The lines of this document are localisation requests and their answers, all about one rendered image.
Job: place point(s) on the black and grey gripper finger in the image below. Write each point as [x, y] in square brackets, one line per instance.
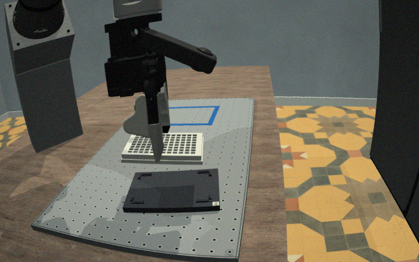
[165, 117]
[146, 120]

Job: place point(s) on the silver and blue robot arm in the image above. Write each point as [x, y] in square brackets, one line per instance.
[37, 19]

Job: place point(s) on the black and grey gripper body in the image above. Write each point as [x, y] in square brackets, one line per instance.
[129, 64]

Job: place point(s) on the blue tape outline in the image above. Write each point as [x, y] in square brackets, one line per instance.
[210, 120]

